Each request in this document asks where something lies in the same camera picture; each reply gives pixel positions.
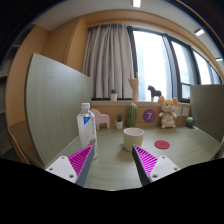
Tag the flat round red coaster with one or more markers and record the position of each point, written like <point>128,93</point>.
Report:
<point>162,144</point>

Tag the round purple number sign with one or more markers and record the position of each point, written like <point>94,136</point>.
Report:
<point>149,115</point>

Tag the ceiling lights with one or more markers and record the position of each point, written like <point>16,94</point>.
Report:
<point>136,3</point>

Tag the black horse figurine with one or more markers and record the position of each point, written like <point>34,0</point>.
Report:
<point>154,92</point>

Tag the beige mouse plush toy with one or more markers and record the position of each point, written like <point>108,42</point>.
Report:
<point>168,115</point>

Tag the white wall socket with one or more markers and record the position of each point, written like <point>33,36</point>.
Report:
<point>185,111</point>
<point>177,111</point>

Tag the grey-green desk partition panel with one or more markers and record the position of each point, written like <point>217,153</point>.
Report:
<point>53,106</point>
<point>208,110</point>

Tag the grey curtain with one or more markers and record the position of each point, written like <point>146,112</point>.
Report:
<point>106,63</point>

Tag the small plant in white pot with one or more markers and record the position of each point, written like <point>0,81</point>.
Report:
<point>113,96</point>
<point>119,124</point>

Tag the pale yellow paper cup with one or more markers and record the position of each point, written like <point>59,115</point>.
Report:
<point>133,138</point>

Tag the pink horse figurine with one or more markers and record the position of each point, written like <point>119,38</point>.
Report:
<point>101,119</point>

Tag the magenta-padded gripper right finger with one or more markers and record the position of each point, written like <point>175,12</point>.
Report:
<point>161,168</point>

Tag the dark-framed window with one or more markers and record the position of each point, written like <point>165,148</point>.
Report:
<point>150,66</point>

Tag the tall green cactus decoration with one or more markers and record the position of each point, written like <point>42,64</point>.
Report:
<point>132,115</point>

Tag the small round green cactus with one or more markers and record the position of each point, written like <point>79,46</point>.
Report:
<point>189,122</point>

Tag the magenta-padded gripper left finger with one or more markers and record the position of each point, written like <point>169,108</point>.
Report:
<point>63,166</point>

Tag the clear plastic water bottle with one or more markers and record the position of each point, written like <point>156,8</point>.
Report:
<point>86,128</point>

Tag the wooden hand figure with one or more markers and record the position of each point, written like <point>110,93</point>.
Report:
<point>134,88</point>

